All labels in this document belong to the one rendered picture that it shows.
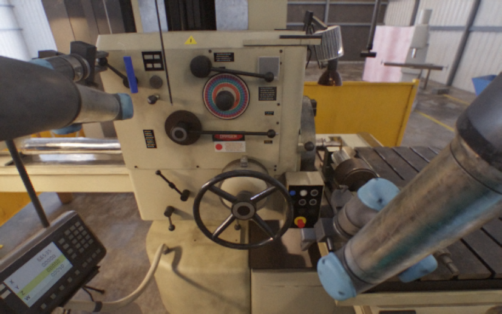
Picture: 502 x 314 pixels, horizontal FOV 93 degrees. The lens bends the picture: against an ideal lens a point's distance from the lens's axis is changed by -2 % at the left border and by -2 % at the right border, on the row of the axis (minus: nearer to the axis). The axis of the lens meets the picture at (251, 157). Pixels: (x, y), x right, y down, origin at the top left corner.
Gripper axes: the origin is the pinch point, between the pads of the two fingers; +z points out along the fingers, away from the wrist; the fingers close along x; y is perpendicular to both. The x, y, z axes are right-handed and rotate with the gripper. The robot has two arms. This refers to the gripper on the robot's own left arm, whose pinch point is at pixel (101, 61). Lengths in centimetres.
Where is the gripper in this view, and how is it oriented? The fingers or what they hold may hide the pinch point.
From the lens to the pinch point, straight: 103.7
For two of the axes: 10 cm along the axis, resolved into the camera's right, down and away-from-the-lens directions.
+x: 3.3, -8.3, -4.5
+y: 9.4, 3.0, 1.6
